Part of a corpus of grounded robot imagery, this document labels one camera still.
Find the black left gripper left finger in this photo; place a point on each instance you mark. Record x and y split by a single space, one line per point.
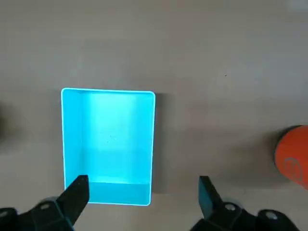
72 197

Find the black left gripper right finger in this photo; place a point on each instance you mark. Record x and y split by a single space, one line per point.
209 199

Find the orange can-shaped bin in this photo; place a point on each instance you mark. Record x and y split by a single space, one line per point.
293 156

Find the blue plastic tray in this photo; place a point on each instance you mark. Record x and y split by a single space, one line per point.
108 134

